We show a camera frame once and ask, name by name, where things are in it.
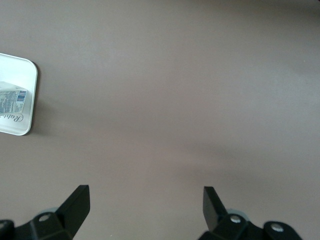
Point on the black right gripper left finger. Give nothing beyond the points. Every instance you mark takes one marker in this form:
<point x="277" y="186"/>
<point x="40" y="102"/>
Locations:
<point x="75" y="207"/>

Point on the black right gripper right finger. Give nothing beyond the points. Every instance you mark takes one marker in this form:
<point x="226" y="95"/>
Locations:
<point x="212" y="212"/>

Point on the white rabbit print tray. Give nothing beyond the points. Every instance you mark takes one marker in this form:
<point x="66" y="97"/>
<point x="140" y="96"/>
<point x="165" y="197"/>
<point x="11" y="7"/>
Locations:
<point x="15" y="125"/>

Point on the blue milk carton green cap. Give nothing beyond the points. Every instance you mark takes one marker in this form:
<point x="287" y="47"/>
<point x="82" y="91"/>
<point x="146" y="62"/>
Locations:
<point x="12" y="100"/>

